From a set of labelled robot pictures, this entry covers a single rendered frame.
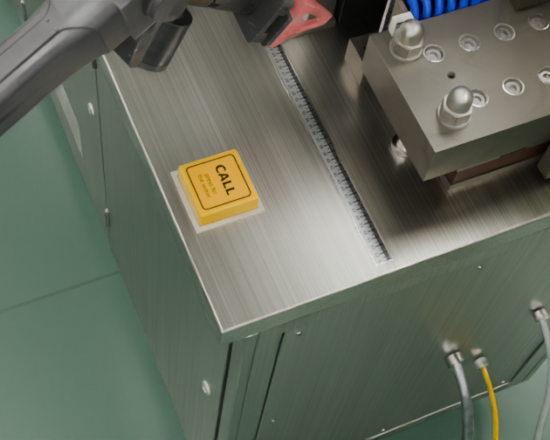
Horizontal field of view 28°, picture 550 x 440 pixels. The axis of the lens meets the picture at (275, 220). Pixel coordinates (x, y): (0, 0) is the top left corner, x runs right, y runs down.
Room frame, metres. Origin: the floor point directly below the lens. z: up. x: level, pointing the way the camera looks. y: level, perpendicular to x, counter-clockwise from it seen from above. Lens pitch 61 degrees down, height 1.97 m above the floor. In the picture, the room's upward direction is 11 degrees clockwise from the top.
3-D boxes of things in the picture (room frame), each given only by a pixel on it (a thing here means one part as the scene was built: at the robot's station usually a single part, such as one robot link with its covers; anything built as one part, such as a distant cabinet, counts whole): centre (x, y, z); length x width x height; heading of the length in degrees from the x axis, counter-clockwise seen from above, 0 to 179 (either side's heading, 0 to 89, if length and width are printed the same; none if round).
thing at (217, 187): (0.61, 0.07, 0.91); 0.07 x 0.07 x 0.02; 33
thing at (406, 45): (0.76, -0.10, 1.05); 0.04 x 0.04 x 0.04
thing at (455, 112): (0.68, -0.16, 1.05); 0.04 x 0.04 x 0.04
